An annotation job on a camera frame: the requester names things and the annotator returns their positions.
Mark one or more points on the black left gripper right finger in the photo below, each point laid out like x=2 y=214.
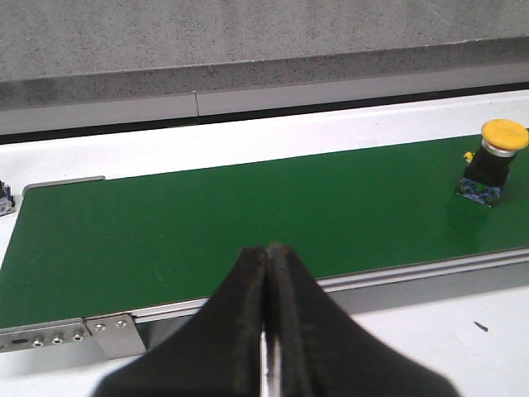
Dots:
x=316 y=349

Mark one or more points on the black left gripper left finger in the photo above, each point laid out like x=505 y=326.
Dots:
x=215 y=353

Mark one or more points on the conveyor end metal plate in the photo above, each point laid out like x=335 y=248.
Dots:
x=46 y=334

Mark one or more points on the small black screw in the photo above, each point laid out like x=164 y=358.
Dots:
x=481 y=326

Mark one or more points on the green conveyor belt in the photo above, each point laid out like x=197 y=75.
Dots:
x=107 y=246

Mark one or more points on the push button lying on table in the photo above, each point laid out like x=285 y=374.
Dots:
x=7 y=202

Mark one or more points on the grey stone shelf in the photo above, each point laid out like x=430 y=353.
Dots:
x=63 y=52

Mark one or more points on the aluminium conveyor rail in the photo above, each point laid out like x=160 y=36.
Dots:
x=419 y=283

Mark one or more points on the metal conveyor support bracket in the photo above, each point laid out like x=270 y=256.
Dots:
x=117 y=335

